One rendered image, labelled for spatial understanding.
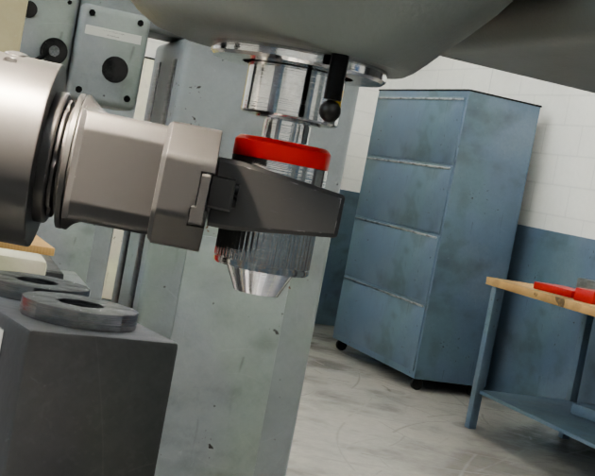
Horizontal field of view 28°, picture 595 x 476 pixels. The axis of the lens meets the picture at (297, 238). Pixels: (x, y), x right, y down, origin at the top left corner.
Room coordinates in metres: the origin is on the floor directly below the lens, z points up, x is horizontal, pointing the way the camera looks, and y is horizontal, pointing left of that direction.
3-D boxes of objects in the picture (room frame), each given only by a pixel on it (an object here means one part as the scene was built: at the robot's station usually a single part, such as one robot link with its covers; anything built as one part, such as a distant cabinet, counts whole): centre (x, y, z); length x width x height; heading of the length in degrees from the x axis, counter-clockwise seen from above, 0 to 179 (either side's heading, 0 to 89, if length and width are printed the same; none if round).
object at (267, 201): (0.54, 0.01, 1.24); 0.06 x 0.02 x 0.03; 96
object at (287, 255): (0.57, 0.01, 1.23); 0.05 x 0.05 x 0.05
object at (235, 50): (0.57, 0.01, 1.31); 0.09 x 0.09 x 0.01
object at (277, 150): (0.57, 0.01, 1.26); 0.05 x 0.05 x 0.01
